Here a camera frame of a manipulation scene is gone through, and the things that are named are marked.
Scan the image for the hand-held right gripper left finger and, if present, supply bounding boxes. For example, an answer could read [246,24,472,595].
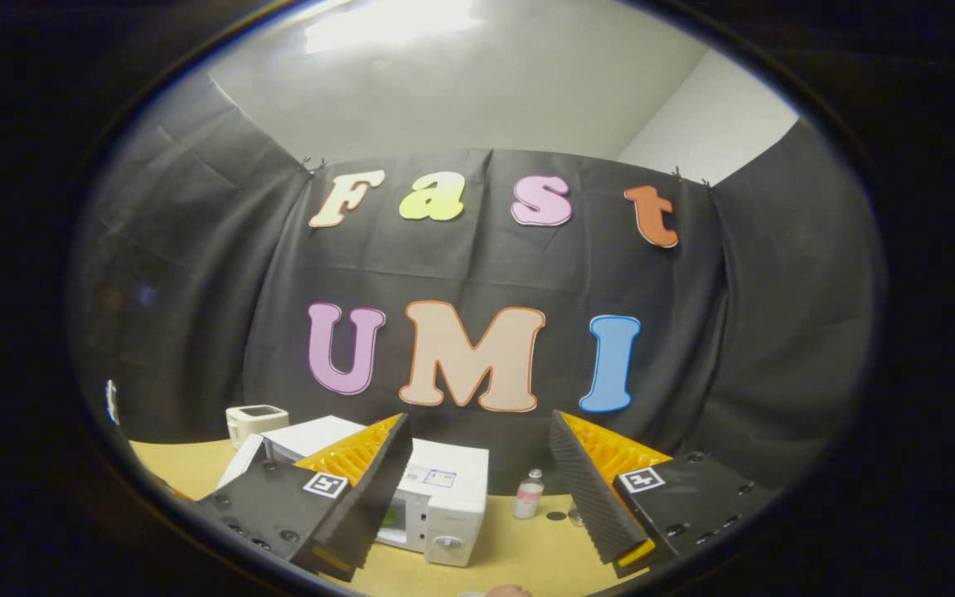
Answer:
[196,412,414,583]

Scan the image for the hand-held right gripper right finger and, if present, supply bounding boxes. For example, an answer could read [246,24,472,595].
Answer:
[549,409,781,580]

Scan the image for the white microwave oven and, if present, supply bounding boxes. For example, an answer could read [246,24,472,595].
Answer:
[216,415,491,569]

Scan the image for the small pink label bottle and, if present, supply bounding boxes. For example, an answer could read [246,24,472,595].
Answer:
[513,469,545,521]

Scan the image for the small white electronic device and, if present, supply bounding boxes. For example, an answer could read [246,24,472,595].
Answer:
[225,405,290,450]

